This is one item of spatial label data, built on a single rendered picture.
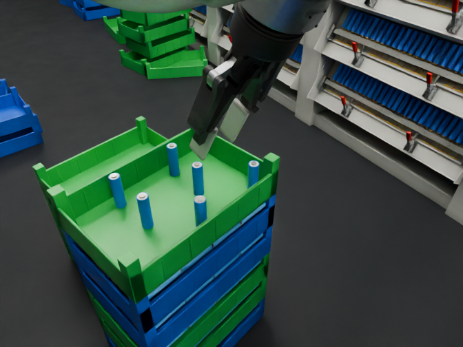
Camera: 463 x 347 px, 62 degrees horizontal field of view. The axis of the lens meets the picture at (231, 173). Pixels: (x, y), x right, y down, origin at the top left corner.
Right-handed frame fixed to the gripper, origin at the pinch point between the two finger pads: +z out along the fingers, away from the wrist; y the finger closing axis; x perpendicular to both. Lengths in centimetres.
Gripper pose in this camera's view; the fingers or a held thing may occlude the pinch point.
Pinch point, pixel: (218, 131)
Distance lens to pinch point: 55.0
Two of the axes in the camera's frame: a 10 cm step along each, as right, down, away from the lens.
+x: -6.6, -7.2, 2.1
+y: 6.9, -4.6, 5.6
